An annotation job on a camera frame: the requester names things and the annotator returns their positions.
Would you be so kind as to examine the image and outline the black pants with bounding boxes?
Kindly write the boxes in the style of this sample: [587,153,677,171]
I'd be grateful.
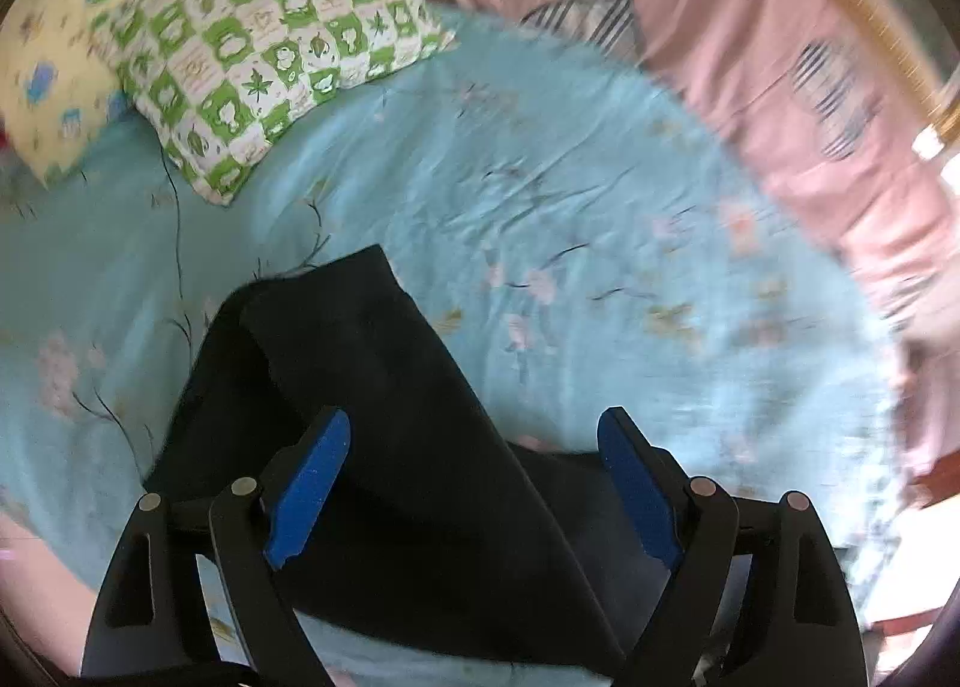
[145,247,665,676]

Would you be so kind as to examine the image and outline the teal floral bed sheet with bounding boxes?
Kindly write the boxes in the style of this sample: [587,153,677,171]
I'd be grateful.
[0,2,910,687]

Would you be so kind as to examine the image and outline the yellow cartoon pillow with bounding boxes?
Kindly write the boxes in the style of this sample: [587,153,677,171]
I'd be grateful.
[2,0,127,185]

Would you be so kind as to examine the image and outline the green checkered pillow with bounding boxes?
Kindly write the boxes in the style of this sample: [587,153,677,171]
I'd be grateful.
[91,0,454,206]

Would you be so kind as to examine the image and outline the pink heart pattern quilt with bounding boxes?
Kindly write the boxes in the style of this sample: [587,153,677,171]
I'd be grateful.
[444,0,958,481]

